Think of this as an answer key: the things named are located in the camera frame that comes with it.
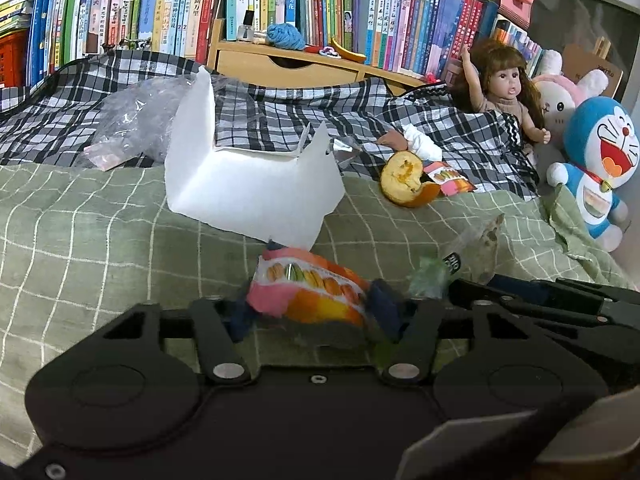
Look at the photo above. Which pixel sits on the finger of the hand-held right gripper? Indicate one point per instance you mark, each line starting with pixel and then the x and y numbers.
pixel 575 290
pixel 590 320

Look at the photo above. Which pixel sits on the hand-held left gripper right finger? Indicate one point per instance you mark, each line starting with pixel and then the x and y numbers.
pixel 387 312

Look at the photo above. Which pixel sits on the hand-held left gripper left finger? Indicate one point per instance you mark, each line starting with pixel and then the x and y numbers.
pixel 240 322

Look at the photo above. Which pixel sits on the large pink macaron packet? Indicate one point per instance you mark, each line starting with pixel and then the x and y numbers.
pixel 310 290

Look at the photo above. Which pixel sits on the long green clear wrapper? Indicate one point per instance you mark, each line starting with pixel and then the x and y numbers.
pixel 482 255

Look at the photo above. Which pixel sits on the row of upright books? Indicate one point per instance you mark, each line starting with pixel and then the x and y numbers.
pixel 400 20

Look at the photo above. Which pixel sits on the stack of flat books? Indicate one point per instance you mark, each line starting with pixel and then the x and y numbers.
pixel 15 5

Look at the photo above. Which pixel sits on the pale cardboard flap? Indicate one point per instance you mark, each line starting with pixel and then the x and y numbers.
pixel 600 425

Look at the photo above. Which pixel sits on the white paper box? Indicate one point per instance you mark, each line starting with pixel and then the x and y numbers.
pixel 240 195

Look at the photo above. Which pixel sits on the large orange peel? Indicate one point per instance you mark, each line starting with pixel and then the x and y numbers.
pixel 400 180

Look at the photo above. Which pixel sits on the small pink macaron packet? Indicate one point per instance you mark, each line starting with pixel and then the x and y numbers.
pixel 450 180

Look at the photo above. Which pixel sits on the blue cat plush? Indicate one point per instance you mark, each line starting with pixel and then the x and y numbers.
pixel 600 130

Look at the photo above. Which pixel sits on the green checked bedsheet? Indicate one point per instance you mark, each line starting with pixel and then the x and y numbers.
pixel 100 240

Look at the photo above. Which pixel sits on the brown rounded object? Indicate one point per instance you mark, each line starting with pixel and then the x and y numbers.
pixel 392 141

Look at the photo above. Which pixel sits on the white crumpled tissue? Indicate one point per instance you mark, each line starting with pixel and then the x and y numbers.
pixel 422 142

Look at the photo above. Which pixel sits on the pink rabbit plush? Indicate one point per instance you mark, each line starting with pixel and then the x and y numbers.
pixel 555 105

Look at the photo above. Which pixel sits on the brown-haired doll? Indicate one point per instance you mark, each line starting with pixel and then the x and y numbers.
pixel 505 82

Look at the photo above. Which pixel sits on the black white plaid blanket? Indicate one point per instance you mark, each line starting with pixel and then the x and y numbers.
pixel 280 105

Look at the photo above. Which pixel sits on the brown cardboard box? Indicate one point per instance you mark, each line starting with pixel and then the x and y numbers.
pixel 582 62

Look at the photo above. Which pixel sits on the clear plastic bag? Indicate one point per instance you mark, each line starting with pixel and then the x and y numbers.
pixel 135 120

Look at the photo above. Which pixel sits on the wooden drawer organizer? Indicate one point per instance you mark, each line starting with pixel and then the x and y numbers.
pixel 310 67

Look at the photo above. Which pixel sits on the red white knotted charm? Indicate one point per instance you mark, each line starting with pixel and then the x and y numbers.
pixel 325 50

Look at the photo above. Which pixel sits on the blue yarn ball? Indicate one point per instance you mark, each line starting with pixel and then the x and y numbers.
pixel 285 37

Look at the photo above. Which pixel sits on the nail polish bottle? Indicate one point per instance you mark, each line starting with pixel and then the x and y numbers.
pixel 245 32

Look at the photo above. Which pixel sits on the red plastic crate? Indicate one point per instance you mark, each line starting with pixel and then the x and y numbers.
pixel 12 57

